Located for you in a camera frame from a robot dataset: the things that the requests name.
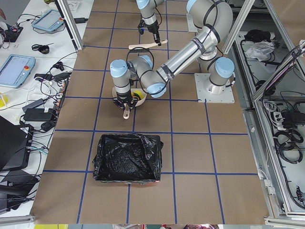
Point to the black power adapter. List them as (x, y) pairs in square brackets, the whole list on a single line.
[(40, 114)]

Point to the blue teach pendant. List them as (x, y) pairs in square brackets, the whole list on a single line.
[(15, 70), (49, 22)]

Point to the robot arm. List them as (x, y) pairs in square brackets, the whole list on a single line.
[(214, 19), (148, 18)]

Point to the black laptop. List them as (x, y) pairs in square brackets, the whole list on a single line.
[(14, 154)]

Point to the aluminium frame post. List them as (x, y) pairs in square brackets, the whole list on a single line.
[(66, 15)]

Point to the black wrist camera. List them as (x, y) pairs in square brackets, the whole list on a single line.
[(141, 27)]

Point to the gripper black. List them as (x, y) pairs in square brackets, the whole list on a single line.
[(123, 98), (151, 28)]

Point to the power strip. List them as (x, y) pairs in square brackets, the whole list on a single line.
[(60, 95)]

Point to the white crumpled cloth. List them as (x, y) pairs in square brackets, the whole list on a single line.
[(262, 51)]

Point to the yellow green sponge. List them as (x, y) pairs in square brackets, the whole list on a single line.
[(138, 95)]

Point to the beige hand brush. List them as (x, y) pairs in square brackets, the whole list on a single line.
[(139, 48)]

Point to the beige plastic dustpan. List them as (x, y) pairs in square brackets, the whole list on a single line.
[(126, 111)]

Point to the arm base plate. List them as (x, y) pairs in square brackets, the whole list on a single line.
[(194, 21), (210, 93)]

